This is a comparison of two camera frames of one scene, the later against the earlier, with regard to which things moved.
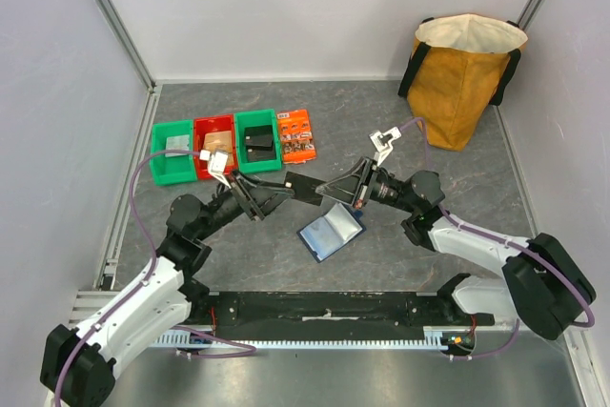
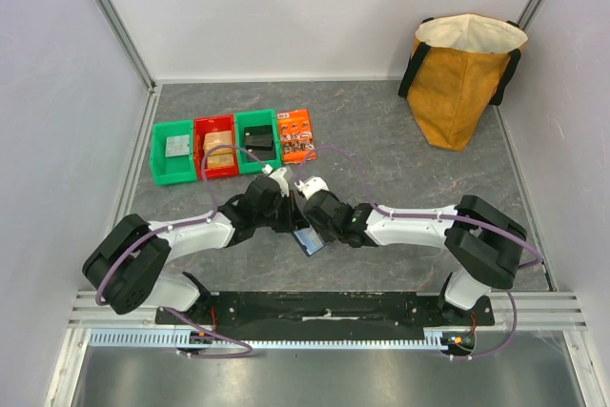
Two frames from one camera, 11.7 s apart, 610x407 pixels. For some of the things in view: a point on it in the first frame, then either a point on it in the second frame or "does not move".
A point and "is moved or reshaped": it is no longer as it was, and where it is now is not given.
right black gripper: [363, 184] → [314, 218]
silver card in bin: [177, 143] does not move
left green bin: [169, 170] does not move
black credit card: [304, 187] is moved or reshaped
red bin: [207, 125] does not move
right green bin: [255, 118] does not move
